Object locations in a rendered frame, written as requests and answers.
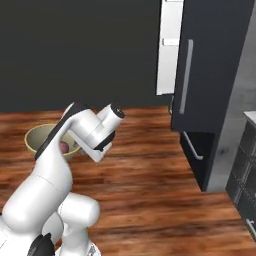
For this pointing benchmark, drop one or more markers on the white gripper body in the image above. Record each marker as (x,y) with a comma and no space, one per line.
(96,154)

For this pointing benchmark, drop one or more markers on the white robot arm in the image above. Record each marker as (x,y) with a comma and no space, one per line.
(40,196)

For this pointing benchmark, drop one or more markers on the red onion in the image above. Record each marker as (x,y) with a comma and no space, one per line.
(64,146)

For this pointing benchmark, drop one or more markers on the pale yellow bowl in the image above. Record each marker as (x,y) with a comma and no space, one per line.
(38,136)

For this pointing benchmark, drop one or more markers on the black fridge freezer drawer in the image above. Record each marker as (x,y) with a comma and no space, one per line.
(205,156)

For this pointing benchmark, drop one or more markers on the fridge with white interior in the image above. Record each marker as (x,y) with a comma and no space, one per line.
(169,63)

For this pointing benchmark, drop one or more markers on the black fridge door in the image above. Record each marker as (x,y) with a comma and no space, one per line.
(216,66)

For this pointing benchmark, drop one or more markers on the dark cabinet run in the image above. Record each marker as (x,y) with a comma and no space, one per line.
(245,173)

